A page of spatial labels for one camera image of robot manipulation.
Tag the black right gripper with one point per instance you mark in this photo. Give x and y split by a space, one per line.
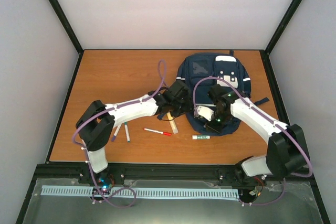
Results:
215 128

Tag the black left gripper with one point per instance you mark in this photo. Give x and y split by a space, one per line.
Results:
189 107

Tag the red capped white marker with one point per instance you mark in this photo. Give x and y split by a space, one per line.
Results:
158 132

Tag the navy blue student backpack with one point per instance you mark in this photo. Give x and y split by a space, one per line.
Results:
213 64

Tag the green capped white marker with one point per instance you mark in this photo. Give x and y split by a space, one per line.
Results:
127 132

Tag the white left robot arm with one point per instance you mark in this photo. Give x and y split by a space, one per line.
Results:
94 128

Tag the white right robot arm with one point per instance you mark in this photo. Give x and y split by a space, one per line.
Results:
285 155

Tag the purple capped white marker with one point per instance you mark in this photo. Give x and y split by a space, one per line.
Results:
116 133

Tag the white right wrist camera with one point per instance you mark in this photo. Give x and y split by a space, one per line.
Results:
203 112

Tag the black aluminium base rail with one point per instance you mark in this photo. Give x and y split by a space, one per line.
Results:
223 175

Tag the light blue slotted cable duct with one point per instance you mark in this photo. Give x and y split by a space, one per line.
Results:
141 193

